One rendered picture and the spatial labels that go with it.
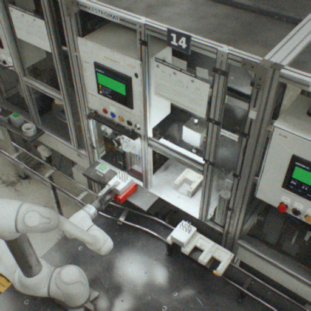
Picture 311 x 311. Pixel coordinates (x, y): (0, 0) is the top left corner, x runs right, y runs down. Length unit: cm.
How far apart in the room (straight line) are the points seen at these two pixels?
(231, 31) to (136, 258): 144
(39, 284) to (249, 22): 165
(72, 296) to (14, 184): 198
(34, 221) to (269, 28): 128
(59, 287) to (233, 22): 155
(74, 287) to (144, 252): 55
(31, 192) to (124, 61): 218
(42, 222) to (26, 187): 224
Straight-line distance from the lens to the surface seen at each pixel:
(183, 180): 252
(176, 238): 228
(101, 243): 219
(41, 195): 383
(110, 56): 204
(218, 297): 240
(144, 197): 248
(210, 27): 183
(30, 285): 223
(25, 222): 170
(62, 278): 218
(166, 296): 238
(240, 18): 193
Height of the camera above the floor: 282
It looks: 45 degrees down
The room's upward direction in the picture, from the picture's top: straight up
